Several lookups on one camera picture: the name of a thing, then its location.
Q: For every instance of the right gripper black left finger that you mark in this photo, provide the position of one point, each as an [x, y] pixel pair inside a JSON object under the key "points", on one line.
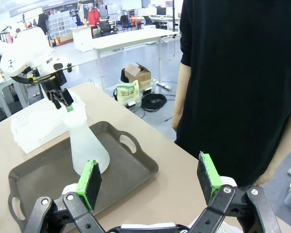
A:
{"points": [[87, 184]]}

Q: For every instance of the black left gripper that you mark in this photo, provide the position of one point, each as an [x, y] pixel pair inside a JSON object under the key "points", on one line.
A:
{"points": [[54, 82]]}

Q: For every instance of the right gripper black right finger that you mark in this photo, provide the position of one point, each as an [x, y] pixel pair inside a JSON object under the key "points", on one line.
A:
{"points": [[209, 177]]}

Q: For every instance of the white translucent conical flask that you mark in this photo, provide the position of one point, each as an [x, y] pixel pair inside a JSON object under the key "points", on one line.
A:
{"points": [[87, 145]]}

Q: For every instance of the person's left forearm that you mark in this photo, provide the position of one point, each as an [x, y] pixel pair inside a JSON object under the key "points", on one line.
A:
{"points": [[281, 167]]}

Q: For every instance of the person's right forearm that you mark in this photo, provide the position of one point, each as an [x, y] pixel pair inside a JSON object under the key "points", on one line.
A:
{"points": [[182, 97]]}

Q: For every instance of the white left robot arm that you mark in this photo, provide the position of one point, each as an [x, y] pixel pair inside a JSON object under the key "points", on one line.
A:
{"points": [[26, 53]]}

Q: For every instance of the white perforated plastic basket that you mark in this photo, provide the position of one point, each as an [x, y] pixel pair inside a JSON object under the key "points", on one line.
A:
{"points": [[38, 121], [229, 228]]}

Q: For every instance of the dark brown plastic tray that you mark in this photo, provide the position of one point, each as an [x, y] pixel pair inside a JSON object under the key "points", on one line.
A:
{"points": [[51, 174]]}

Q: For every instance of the white counter cabinet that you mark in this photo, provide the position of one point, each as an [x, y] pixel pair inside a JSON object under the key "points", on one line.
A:
{"points": [[81, 38]]}

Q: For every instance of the green printed bag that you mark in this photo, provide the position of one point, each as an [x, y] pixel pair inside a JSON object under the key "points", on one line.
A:
{"points": [[127, 93]]}

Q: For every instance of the white drawer shelf unit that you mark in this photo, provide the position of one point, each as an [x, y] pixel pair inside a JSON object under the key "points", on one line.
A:
{"points": [[59, 23]]}

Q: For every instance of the brown cardboard box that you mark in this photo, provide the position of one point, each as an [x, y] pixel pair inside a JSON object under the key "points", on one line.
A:
{"points": [[139, 74]]}

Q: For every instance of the long white table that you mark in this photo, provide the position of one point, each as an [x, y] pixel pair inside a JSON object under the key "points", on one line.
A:
{"points": [[126, 40]]}

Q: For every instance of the mannequin in red coat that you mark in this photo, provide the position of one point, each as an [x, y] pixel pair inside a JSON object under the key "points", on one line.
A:
{"points": [[93, 17]]}

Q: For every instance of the person in black shirt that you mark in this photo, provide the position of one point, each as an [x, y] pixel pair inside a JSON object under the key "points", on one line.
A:
{"points": [[232, 72]]}

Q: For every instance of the aluminium frame stand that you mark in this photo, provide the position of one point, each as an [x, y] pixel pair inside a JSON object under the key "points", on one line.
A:
{"points": [[7, 99]]}

